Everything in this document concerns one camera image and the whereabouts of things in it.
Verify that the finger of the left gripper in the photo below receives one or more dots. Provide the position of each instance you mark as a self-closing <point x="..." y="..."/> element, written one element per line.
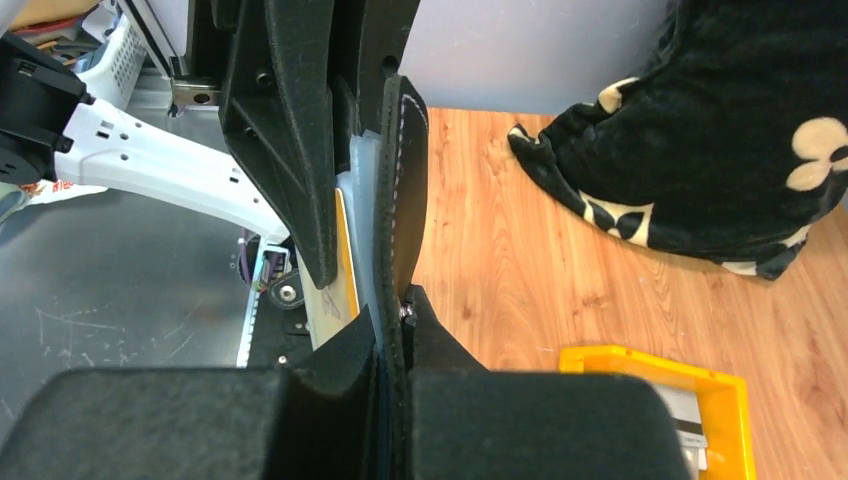
<point x="277" y="120"/>
<point x="368" y="39"/>

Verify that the left yellow bin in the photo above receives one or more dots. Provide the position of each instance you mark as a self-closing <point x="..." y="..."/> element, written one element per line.
<point x="722" y="398"/>

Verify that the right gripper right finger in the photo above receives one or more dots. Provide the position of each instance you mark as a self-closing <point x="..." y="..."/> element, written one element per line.
<point x="465" y="421"/>

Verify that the black floral blanket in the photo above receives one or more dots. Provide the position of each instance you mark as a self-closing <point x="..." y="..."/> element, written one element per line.
<point x="728" y="147"/>

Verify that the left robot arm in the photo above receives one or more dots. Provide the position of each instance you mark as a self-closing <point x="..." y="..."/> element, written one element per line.
<point x="55" y="127"/>

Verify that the silver cards stack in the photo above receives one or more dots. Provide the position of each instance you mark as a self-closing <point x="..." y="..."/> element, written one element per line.
<point x="685" y="412"/>

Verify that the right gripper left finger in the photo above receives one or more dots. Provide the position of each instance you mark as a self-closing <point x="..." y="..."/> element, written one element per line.
<point x="309" y="421"/>

